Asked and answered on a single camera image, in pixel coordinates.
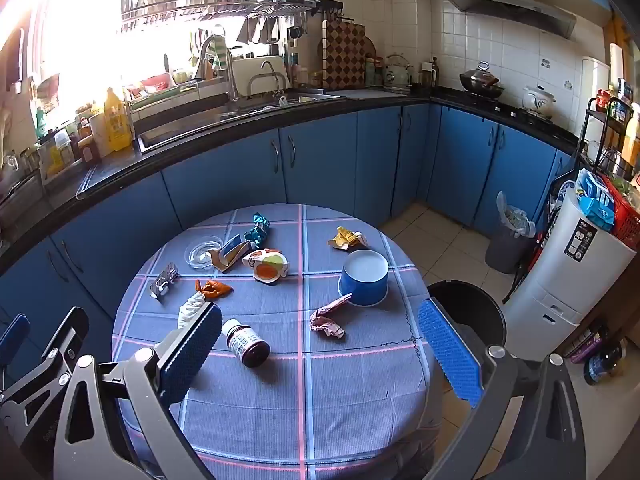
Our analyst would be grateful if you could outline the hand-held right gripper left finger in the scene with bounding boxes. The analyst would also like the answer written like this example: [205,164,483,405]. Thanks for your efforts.
[52,304,223,480]

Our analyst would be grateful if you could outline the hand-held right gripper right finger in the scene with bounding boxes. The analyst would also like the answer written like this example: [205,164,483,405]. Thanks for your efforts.
[418,297,587,480]

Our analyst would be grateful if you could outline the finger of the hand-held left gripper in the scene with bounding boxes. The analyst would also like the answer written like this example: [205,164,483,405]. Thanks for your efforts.
[0,313,31,376]
[0,306,90,413]

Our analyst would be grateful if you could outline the white tissue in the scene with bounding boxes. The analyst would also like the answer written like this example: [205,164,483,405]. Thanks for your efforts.
[176,294,207,330]

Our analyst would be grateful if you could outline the black trash bin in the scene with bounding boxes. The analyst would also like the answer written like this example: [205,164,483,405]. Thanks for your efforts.
[427,280,507,361]

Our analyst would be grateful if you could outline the brown medicine bottle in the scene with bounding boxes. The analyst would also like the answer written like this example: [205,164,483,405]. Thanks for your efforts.
[221,318,271,368]

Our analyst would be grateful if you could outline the orange peel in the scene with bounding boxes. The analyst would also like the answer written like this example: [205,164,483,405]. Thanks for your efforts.
[195,279,234,302]

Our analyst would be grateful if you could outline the silver blister pack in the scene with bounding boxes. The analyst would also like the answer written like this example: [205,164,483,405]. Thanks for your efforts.
[149,262,181,302]

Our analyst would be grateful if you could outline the blue paper cup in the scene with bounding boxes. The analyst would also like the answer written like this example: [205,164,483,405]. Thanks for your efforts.
[338,249,390,307]

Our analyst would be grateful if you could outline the white orange green packet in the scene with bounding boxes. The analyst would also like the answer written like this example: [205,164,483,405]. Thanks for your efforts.
[242,248,291,285]

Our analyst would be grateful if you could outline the pink wrapper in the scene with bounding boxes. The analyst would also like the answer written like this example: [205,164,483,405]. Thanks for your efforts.
[309,294,353,339]

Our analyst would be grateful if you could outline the clear round plastic lid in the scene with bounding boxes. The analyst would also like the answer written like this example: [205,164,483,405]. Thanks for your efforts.
[184,234,224,272]

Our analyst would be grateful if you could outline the brown and blue cardboard box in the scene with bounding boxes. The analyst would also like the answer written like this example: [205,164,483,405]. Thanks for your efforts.
[209,234,253,274]

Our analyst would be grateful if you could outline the grey bin with bag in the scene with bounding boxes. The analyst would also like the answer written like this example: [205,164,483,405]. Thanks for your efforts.
[485,191,537,275]

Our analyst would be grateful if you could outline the purple packet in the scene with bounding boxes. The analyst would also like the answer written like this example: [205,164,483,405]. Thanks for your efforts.
[567,327,608,365]

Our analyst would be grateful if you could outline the blue foil wrapper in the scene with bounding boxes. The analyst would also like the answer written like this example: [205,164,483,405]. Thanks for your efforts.
[244,212,272,250]

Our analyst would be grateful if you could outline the round table with plaid cloth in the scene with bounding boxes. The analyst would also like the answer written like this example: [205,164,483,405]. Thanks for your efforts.
[111,203,443,480]

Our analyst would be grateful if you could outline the white floor appliance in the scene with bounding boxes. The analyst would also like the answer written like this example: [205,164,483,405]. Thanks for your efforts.
[502,187,637,326]

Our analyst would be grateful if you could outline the dark blue container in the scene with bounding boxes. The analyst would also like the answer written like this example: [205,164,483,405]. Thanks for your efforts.
[584,345,628,387]

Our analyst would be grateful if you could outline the yellow crumpled wrapper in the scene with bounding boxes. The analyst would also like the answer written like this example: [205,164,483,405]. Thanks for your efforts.
[327,226,370,251]

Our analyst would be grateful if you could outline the black kitchen countertop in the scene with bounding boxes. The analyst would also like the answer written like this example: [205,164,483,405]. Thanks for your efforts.
[0,87,581,261]

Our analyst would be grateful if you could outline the white plastic jug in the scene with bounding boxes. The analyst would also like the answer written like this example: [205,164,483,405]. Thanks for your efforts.
[89,111,115,158]

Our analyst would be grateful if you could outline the blue packet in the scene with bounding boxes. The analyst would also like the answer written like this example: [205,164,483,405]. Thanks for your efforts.
[575,169,616,233]

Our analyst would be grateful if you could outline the yellow plastic bottle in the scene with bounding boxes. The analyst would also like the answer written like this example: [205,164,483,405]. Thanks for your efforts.
[103,87,133,152]

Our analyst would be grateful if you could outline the red plastic basket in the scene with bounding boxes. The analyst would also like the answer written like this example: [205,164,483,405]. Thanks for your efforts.
[600,172,640,251]

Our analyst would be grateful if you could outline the blue kitchen cabinets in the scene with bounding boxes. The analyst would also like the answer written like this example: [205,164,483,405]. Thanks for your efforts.
[0,100,581,391]

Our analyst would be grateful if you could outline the steel kitchen sink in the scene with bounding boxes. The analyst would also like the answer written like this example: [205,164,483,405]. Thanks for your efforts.
[137,89,341,153]

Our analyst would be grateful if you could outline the white ceramic pot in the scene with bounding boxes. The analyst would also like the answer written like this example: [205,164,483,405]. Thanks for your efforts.
[521,85,557,113]

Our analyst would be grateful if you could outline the wok with glass lid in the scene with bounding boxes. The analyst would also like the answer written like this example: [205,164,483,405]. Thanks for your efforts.
[459,61,505,99]

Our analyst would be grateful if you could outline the steel kitchen faucet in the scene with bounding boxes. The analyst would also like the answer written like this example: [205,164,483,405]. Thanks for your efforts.
[199,35,240,103]

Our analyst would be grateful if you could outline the black storage rack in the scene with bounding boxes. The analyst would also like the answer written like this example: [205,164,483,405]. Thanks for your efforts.
[575,96,640,181]

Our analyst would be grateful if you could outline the pale green kettle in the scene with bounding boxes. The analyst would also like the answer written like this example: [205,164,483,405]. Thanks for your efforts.
[384,54,413,88]

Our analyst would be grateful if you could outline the chequered wooden cutting board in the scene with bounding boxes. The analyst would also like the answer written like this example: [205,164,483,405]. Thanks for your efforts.
[321,19,367,91]

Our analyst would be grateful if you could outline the steel dish rack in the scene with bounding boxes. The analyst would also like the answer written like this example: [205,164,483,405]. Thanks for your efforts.
[120,0,346,36]

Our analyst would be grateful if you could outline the steel range hood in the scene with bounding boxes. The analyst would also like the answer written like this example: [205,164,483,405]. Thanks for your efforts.
[435,0,577,39]

